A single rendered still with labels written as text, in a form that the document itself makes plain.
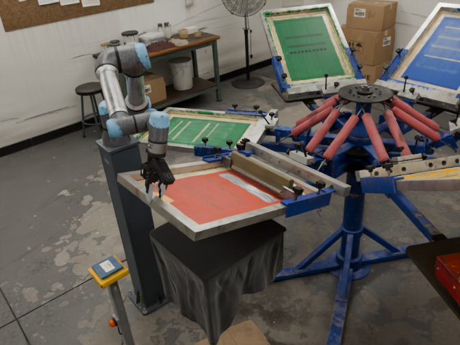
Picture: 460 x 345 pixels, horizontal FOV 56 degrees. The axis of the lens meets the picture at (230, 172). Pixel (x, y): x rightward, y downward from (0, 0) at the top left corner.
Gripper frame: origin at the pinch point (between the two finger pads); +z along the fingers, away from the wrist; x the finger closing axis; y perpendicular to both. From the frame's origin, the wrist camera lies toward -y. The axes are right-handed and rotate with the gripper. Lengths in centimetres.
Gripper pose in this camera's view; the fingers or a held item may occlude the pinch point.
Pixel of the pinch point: (155, 200)
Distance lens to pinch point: 177.1
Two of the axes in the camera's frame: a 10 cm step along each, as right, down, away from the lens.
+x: -7.5, 1.3, -6.5
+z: -1.4, 9.2, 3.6
